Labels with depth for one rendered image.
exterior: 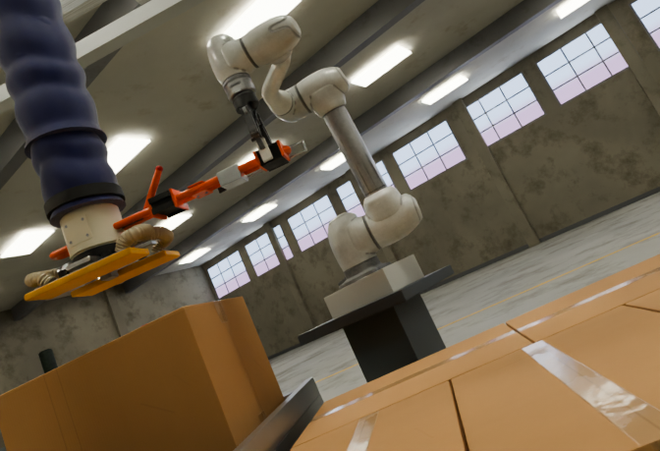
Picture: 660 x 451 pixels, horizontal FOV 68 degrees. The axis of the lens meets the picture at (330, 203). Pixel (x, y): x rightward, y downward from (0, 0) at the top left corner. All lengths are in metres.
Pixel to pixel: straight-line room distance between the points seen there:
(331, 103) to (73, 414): 1.34
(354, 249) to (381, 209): 0.19
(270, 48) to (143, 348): 0.90
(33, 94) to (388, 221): 1.27
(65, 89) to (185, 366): 0.93
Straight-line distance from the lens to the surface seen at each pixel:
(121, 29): 3.93
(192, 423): 1.34
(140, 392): 1.39
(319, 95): 2.01
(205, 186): 1.49
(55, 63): 1.81
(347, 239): 1.97
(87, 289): 1.74
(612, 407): 0.73
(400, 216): 1.93
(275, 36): 1.52
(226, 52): 1.56
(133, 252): 1.45
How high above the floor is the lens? 0.79
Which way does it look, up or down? 11 degrees up
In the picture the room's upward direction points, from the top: 25 degrees counter-clockwise
